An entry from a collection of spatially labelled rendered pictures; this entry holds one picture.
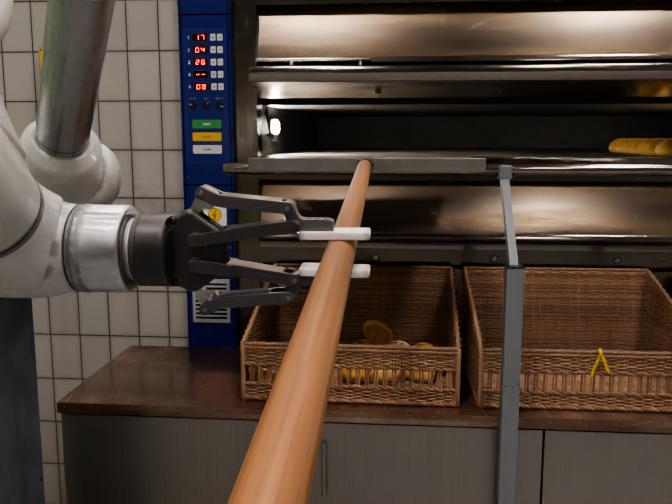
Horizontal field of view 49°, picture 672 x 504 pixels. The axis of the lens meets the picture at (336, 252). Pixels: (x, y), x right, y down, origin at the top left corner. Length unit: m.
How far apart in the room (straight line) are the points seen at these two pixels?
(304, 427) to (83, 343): 2.26
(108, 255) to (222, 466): 1.27
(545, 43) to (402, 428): 1.18
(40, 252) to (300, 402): 0.45
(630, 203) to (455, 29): 0.74
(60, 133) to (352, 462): 1.03
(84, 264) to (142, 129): 1.67
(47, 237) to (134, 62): 1.70
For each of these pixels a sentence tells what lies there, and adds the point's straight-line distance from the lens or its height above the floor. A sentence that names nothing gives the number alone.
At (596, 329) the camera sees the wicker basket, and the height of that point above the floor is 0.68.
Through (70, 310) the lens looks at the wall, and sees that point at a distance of 2.57.
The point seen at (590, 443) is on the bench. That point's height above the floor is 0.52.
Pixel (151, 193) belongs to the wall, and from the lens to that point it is 2.40.
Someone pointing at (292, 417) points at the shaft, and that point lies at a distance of 0.34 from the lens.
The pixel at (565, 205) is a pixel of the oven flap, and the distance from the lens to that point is 2.34.
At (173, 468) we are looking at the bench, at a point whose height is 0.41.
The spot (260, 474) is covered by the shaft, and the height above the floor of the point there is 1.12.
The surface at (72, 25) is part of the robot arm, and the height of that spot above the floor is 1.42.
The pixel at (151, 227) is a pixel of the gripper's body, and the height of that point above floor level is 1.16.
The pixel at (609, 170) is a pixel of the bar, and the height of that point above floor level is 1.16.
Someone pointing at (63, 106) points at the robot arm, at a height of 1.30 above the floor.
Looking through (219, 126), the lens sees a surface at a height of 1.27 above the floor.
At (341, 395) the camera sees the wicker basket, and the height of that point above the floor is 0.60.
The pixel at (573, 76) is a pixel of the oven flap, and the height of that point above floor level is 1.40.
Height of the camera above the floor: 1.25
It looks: 9 degrees down
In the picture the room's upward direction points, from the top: straight up
